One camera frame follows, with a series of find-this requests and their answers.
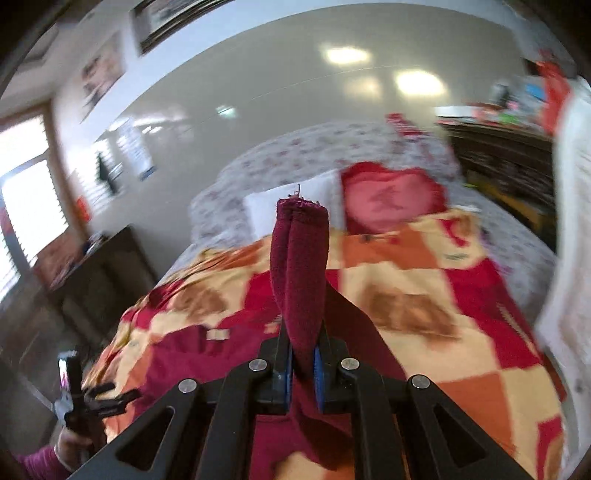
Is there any dark wooden side table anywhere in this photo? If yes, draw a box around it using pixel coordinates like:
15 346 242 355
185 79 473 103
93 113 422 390
34 224 158 342

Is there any orange red printed blanket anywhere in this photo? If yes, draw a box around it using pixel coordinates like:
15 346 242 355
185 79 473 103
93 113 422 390
85 208 566 480

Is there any dark carved wooden cabinet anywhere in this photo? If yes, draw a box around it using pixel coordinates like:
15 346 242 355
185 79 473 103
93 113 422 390
436 117 561 252

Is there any wall poster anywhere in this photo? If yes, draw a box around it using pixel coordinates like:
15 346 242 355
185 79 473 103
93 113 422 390
81 32 126 123

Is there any white wall calendar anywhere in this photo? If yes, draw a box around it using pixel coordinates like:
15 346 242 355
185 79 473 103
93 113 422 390
95 117 155 182

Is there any red pillow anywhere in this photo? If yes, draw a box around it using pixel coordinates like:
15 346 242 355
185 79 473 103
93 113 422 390
341 161 446 234

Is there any window with wooden frame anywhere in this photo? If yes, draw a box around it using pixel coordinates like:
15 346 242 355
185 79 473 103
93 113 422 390
0 106 88 305

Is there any maroon knit garment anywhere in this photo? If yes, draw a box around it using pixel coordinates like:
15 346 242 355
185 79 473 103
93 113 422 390
134 185 409 472

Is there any person's left hand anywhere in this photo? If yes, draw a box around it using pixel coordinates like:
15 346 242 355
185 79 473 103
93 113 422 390
54 427 108 474

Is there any white pillow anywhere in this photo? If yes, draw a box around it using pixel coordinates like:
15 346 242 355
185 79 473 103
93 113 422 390
244 170 347 241

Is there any floral bed sheet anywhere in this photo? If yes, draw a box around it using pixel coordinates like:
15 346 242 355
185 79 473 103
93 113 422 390
189 121 557 278

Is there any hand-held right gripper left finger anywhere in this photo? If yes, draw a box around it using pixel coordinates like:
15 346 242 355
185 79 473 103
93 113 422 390
69 329 294 480

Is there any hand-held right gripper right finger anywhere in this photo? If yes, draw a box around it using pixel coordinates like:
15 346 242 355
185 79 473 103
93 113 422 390
313 323 532 480

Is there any red plastic bag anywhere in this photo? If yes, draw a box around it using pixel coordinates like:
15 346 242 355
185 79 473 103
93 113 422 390
538 62 573 136

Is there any red patterned cloth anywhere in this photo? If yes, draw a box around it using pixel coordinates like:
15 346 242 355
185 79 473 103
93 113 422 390
385 113 431 140

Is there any clutter of small packets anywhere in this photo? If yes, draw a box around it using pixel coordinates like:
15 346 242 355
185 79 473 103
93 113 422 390
489 74 550 125

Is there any dark framed wall picture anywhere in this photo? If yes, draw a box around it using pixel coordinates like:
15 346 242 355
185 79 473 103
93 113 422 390
131 0 232 56

